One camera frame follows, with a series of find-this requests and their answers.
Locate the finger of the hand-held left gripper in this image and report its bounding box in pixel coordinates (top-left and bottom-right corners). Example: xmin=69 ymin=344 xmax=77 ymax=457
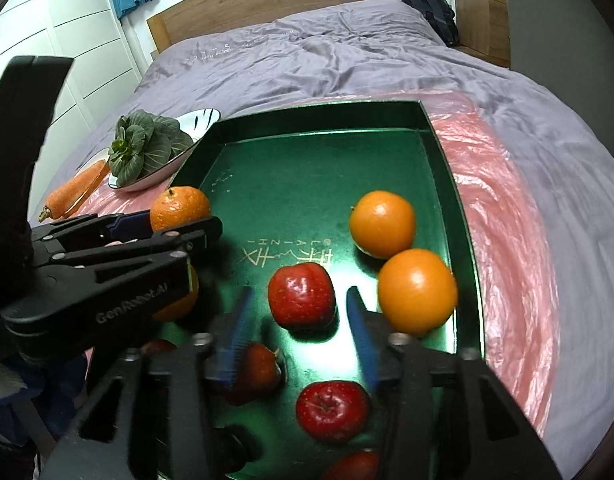
xmin=29 ymin=211 xmax=154 ymax=257
xmin=49 ymin=215 xmax=224 ymax=272

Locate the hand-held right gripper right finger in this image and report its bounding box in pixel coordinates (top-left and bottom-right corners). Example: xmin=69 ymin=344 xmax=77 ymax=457
xmin=346 ymin=285 xmax=563 ymax=480

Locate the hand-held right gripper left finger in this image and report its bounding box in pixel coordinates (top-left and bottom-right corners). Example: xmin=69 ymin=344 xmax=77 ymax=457
xmin=39 ymin=285 xmax=258 ymax=480

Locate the small orange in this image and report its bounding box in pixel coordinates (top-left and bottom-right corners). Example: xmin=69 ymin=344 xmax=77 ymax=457
xmin=377 ymin=249 xmax=459 ymax=337
xmin=150 ymin=186 xmax=212 ymax=233

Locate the red apple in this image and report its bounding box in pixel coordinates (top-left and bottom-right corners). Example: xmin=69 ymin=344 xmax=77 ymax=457
xmin=322 ymin=450 xmax=380 ymax=480
xmin=142 ymin=339 xmax=178 ymax=356
xmin=295 ymin=381 xmax=371 ymax=443
xmin=267 ymin=264 xmax=336 ymax=331
xmin=232 ymin=342 xmax=283 ymax=406

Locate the large orange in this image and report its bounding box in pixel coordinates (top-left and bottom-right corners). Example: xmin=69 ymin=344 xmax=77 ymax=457
xmin=152 ymin=262 xmax=200 ymax=323

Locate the medium orange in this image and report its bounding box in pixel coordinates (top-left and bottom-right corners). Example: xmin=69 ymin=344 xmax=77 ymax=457
xmin=349 ymin=190 xmax=417 ymax=259

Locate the green tray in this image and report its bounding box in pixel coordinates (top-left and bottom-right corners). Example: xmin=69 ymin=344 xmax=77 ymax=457
xmin=154 ymin=100 xmax=485 ymax=480

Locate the carrot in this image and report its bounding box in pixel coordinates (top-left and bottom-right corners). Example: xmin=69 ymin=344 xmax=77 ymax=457
xmin=38 ymin=160 xmax=110 ymax=222

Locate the green bok choy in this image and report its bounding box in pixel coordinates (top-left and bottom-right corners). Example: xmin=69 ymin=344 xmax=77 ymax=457
xmin=108 ymin=110 xmax=194 ymax=186

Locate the striped white plate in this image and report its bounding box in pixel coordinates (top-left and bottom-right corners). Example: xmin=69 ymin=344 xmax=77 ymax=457
xmin=107 ymin=107 xmax=222 ymax=192

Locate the pink plastic sheet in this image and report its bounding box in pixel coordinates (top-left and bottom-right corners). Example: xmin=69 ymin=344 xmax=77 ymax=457
xmin=62 ymin=91 xmax=560 ymax=441

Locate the white wardrobe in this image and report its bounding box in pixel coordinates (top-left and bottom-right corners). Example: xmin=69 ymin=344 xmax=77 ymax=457
xmin=0 ymin=0 xmax=142 ymax=171

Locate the wooden headboard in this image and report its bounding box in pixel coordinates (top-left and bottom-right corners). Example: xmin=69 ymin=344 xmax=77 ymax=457
xmin=147 ymin=0 xmax=395 ymax=56

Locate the black backpack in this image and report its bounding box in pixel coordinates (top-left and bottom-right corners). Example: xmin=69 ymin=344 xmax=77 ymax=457
xmin=401 ymin=0 xmax=460 ymax=47

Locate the wooden nightstand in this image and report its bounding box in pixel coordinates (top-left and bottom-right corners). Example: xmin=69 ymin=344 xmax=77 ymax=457
xmin=454 ymin=0 xmax=513 ymax=68

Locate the grey chair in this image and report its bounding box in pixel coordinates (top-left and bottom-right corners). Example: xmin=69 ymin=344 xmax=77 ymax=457
xmin=500 ymin=0 xmax=614 ymax=166

